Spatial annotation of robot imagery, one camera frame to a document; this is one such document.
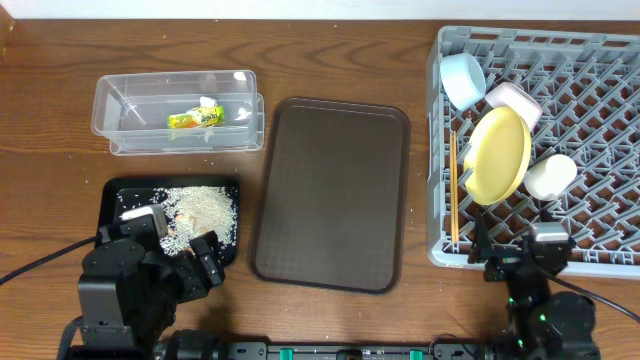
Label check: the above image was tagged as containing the small white green cup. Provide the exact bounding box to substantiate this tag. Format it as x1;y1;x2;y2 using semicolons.
524;154;577;201

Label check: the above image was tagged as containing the yellow round plate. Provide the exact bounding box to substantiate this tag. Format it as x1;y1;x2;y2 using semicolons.
463;107;532;205

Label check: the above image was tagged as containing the green yellow snack wrapper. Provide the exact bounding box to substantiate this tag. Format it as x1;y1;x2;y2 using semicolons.
167;106;224;129

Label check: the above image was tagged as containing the white napkin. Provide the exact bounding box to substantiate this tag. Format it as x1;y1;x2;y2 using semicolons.
200;96;218;107

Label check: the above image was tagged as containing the white rice bowl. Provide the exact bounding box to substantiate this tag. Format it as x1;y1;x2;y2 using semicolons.
485;82;543;131

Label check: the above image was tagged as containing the light blue bowl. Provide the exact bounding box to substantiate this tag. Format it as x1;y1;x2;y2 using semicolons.
440;53;487;111

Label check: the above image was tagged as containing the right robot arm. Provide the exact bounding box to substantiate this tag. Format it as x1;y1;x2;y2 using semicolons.
468;214;601;359

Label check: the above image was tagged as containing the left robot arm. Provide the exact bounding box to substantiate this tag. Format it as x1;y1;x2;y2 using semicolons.
57;231;225;359

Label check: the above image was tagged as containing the black food waste tray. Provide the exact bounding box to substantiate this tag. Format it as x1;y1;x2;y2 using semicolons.
98;175;239;266

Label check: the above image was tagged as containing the grey dishwasher rack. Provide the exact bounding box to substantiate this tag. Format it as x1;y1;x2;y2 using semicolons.
426;26;639;279

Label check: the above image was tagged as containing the clear plastic waste bin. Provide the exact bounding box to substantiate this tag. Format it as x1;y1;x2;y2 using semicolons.
91;70;265;156

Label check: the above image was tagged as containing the spilled rice pile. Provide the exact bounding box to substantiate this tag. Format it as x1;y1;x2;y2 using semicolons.
151;186;237;255

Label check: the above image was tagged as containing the brown plastic serving tray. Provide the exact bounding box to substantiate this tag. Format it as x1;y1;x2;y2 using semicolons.
248;98;410;295

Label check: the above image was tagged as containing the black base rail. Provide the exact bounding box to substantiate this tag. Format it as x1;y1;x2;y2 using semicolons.
152;336;497;360

